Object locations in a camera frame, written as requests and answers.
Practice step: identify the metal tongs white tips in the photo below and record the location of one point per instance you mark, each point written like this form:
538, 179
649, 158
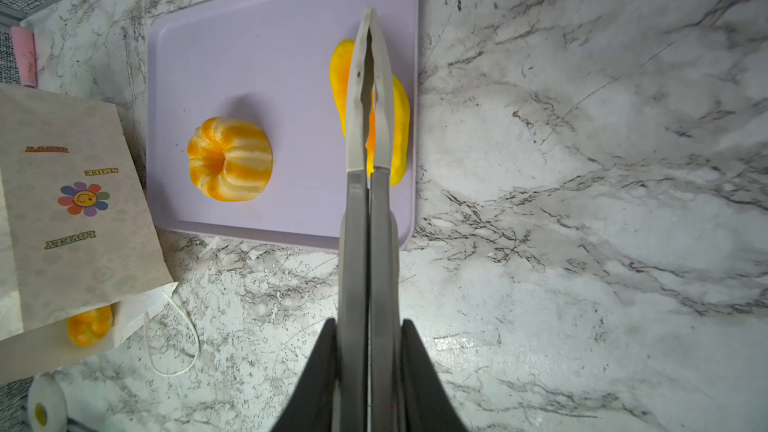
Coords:
368, 327

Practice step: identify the yellow oval fake bread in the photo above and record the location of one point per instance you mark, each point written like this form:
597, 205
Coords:
338, 75

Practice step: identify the white paper gift bag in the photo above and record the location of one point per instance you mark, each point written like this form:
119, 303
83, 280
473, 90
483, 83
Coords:
76, 231

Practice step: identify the white tape roll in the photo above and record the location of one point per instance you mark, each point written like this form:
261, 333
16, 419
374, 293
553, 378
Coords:
46, 406

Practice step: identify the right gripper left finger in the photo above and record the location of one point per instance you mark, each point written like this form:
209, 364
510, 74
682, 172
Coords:
310, 407

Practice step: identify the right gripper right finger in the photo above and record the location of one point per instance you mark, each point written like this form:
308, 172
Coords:
426, 404

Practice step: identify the yellow ring fake bread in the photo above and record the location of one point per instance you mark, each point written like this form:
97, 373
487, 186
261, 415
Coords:
230, 160

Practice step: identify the lilac plastic tray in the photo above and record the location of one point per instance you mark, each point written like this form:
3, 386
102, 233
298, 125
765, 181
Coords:
266, 62

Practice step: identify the orange twisted fake bread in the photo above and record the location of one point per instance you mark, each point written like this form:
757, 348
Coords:
90, 327

